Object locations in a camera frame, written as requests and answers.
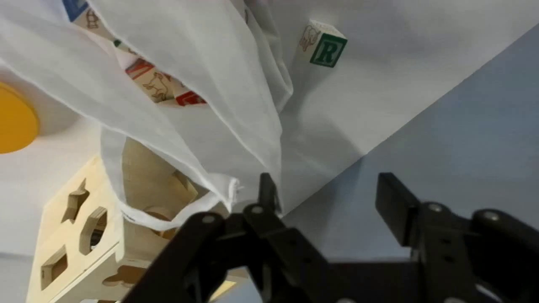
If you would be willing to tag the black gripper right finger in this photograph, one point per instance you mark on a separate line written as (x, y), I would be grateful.
(448, 247)

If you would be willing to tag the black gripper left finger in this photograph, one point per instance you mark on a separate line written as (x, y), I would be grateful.
(236, 254)

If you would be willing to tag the white plastic bag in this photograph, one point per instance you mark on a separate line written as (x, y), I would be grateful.
(195, 95)

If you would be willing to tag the wooden shape sorter box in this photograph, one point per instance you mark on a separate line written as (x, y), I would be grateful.
(84, 242)

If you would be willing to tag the wooden alphabet block red print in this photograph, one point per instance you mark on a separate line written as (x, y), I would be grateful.
(160, 85)

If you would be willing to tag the yellow wooden disc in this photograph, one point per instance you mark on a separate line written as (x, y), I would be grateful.
(13, 121)

